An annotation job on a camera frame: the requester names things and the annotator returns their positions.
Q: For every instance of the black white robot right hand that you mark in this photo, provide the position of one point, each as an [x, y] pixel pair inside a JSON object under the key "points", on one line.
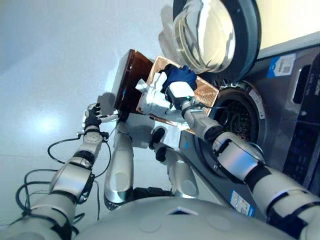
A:
{"points": [[180, 92]]}

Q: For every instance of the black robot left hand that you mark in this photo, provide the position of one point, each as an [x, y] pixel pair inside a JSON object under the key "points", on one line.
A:
{"points": [[92, 117]]}

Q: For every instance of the navy blue garment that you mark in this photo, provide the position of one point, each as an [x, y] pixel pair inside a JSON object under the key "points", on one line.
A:
{"points": [[180, 75]]}

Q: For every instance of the white garment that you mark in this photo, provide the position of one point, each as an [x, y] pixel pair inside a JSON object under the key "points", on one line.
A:
{"points": [[155, 105]]}

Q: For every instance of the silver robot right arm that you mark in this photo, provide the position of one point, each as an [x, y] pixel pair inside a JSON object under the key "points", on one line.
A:
{"points": [[237, 160]]}

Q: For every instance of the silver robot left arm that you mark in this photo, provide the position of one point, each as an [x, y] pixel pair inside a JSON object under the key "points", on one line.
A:
{"points": [[67, 180]]}

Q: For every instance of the round glass washing machine door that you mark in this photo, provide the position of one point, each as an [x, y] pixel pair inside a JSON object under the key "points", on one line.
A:
{"points": [[212, 37]]}

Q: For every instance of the grey front-load washing machine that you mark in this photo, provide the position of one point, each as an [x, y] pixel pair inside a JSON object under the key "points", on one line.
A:
{"points": [[280, 105]]}

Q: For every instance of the wicker laundry basket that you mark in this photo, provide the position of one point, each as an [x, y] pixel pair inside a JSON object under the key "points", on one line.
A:
{"points": [[207, 92]]}

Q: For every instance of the brown glossy stool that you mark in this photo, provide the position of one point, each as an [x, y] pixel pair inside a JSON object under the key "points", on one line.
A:
{"points": [[135, 75]]}

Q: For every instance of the small blue logo sticker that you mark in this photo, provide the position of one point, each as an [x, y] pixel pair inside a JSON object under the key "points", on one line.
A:
{"points": [[185, 144]]}

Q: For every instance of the silver robot left leg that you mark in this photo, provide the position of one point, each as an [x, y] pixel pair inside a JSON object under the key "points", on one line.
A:
{"points": [[120, 162]]}

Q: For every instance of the silver robot leg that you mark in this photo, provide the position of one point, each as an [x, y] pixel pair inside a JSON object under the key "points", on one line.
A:
{"points": [[182, 175], [120, 162]]}

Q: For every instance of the silver robot right leg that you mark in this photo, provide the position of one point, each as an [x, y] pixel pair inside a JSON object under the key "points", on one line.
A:
{"points": [[182, 175]]}

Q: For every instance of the blue white QR sticker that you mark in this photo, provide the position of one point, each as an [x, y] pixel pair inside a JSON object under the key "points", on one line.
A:
{"points": [[280, 66]]}

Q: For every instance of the energy label sticker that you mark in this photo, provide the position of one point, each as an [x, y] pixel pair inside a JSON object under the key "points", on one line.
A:
{"points": [[240, 202]]}

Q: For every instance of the grey robot torso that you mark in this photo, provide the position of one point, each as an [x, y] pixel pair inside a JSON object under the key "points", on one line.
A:
{"points": [[175, 222]]}

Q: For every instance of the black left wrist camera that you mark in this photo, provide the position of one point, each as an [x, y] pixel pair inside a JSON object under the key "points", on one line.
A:
{"points": [[104, 137]]}

